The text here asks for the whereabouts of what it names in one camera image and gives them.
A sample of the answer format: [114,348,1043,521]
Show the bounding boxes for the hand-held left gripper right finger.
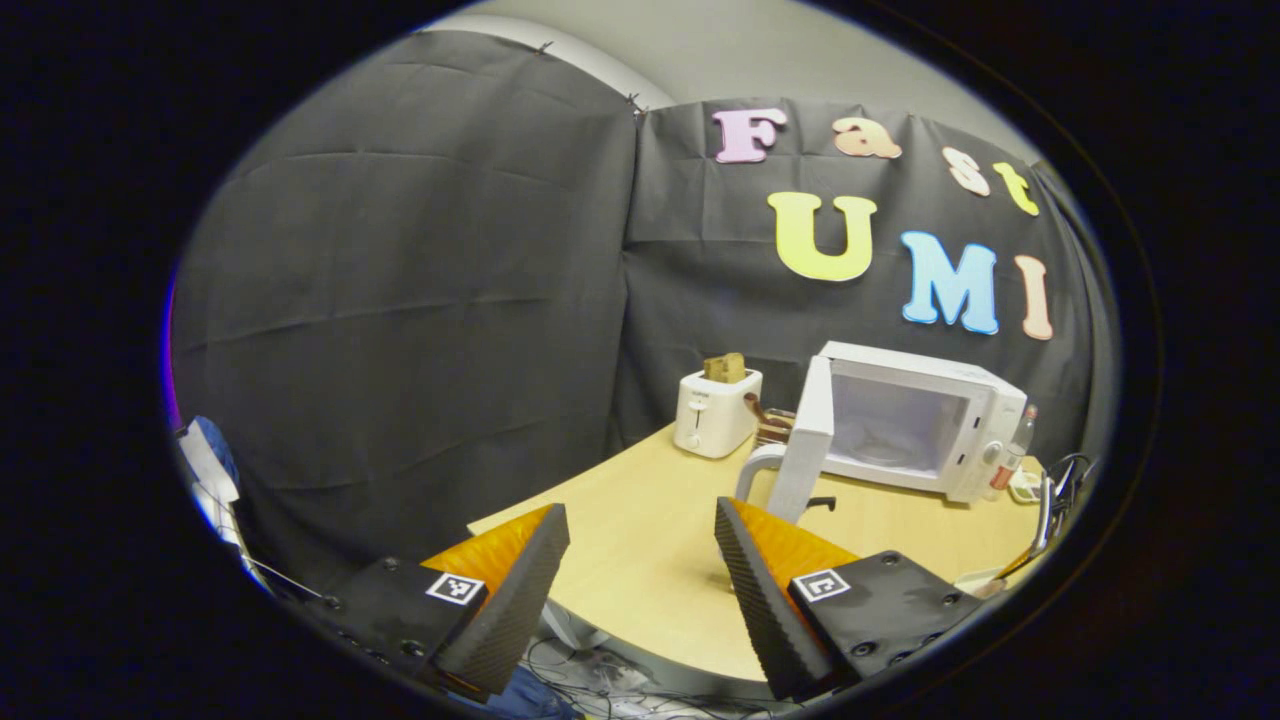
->
[714,497,986,703]

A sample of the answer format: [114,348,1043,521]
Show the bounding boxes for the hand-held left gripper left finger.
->
[305,503,571,701]

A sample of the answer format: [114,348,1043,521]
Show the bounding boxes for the white microwave oven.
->
[735,341,1029,525]

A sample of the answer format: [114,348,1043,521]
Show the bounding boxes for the white table leg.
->
[545,600,611,651]

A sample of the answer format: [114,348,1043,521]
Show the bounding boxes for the white toaster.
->
[673,368,764,460]

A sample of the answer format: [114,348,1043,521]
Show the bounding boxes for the plastic bottle with red label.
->
[990,404,1039,491]

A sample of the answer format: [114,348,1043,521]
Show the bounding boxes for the black backdrop cloth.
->
[170,30,1116,591]

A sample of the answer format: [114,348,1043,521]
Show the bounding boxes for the blue and white object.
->
[178,415,246,561]

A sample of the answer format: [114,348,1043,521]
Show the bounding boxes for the tangle of floor cables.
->
[520,640,801,719]

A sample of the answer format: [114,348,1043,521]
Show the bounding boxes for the black cables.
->
[1035,452,1099,556]

